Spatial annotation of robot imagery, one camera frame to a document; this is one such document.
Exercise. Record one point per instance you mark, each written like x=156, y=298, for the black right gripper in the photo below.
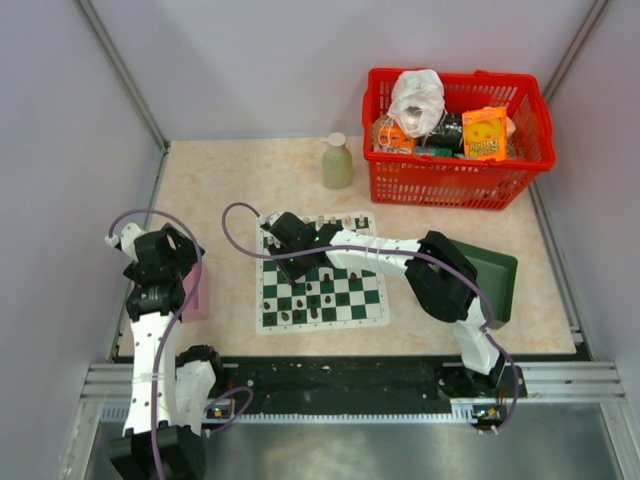
x=291, y=274

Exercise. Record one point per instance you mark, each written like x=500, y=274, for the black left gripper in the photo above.
x=186, y=253

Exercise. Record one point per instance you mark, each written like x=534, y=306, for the green white chess mat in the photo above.
x=322, y=299

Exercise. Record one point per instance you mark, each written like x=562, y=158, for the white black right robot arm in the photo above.
x=443, y=280

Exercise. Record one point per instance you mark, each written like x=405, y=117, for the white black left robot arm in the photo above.
x=161, y=438

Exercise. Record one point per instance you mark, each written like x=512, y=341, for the pink rectangular tray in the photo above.
x=197, y=308

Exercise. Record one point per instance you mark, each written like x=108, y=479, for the green lotion bottle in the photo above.
x=337, y=163

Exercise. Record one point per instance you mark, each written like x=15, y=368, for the red plastic basket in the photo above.
x=436, y=170

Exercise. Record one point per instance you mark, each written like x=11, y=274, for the orange white packet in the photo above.
x=388, y=137

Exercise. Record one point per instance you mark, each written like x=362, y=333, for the white plastic bag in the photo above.
x=417, y=102

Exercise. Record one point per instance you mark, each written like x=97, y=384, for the black wrapped package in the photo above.
x=448, y=134

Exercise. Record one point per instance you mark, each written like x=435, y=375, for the green square tray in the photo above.
x=496, y=277

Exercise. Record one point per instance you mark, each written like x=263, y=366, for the orange snack box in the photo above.
x=485, y=134

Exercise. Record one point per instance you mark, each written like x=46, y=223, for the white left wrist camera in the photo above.
x=125, y=241

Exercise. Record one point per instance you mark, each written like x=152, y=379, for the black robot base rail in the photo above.
x=363, y=387

